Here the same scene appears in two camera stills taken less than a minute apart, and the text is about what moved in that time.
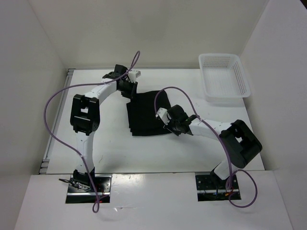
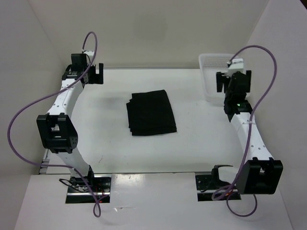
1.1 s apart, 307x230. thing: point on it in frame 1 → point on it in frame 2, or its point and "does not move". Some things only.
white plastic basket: (223, 76) does not move
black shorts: (142, 110) does not move
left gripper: (133, 90) → (97, 78)
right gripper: (177, 132) → (221, 78)
